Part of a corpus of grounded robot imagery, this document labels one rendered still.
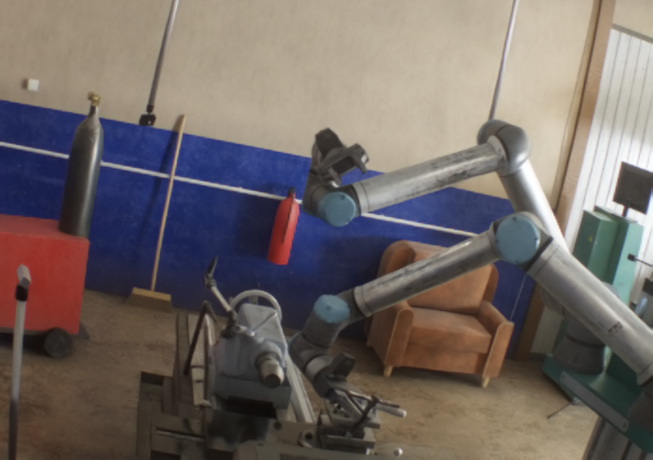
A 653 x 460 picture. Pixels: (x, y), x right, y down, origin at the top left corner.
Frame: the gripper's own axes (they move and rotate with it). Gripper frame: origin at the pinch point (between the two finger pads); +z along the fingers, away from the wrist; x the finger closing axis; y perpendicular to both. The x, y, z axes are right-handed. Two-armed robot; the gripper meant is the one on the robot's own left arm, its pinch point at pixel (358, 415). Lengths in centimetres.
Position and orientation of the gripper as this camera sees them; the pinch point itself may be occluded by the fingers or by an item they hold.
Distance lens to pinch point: 228.8
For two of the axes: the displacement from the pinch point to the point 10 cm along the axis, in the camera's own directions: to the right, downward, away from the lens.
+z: 4.7, 4.4, -7.6
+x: -6.9, -3.6, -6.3
